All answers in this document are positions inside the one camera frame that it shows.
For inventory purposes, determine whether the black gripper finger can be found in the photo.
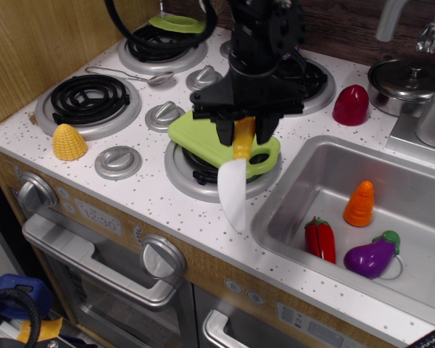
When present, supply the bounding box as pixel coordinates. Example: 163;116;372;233
255;114;283;144
216;118;235;146

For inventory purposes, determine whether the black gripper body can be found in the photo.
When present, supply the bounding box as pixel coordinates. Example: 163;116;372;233
190;32;304;122

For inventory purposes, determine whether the yellow handled white toy knife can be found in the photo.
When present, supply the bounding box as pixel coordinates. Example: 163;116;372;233
217;117;255;232

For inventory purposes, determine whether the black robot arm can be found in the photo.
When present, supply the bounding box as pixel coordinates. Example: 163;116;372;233
190;1;306;146

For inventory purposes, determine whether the green cutting board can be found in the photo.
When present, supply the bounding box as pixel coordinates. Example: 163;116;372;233
167;111;281;179

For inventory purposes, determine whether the front right black burner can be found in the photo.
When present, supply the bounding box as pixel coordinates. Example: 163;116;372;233
165;141;281;203

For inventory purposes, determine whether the black burner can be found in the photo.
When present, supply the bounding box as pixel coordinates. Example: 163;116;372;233
117;24;207;75
275;57;336;117
165;141;281;203
35;75;141;141

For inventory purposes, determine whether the back right black burner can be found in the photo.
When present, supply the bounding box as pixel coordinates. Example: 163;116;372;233
275;57;336;117

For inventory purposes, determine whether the silver metal spoon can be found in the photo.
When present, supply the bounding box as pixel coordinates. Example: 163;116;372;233
85;66;174;86

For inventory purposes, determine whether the dark red toy fruit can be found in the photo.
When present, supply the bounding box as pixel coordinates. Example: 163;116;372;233
332;85;369;126

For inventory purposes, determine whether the green plastic plate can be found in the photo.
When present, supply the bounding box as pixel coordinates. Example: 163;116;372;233
149;15;206;34

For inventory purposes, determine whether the back left black burner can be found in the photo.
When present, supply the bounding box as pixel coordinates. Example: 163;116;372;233
117;24;207;75

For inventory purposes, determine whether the front left black burner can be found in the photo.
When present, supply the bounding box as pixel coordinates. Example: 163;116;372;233
35;75;141;141

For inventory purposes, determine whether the orange toy carrot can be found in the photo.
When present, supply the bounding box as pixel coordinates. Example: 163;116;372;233
343;181;375;227

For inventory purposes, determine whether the red toy pepper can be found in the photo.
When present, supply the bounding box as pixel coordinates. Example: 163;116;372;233
304;217;336;264

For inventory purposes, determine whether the steel pot with lid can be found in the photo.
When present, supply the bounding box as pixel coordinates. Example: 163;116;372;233
368;59;435;117

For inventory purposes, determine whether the silver oven dial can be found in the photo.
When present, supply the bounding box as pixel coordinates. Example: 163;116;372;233
17;172;59;212
139;234;186;279

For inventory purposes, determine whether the yellow toy corn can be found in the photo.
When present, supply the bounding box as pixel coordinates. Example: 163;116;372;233
52;124;88;161

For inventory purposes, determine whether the silver faucet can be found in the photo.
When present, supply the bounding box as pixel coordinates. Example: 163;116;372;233
376;0;409;42

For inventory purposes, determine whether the purple toy eggplant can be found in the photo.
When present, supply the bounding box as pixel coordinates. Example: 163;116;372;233
344;230;401;279

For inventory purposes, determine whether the clear hanging crystal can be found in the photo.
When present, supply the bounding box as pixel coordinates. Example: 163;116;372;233
415;21;435;54

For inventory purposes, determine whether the blue plastic object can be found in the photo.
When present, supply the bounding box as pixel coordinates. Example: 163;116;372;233
0;274;54;319

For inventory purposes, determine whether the black braided cable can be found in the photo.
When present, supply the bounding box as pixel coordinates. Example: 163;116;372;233
104;0;218;50

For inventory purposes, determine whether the silver oven door handle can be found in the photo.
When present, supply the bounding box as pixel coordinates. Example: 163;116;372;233
21;212;184;312

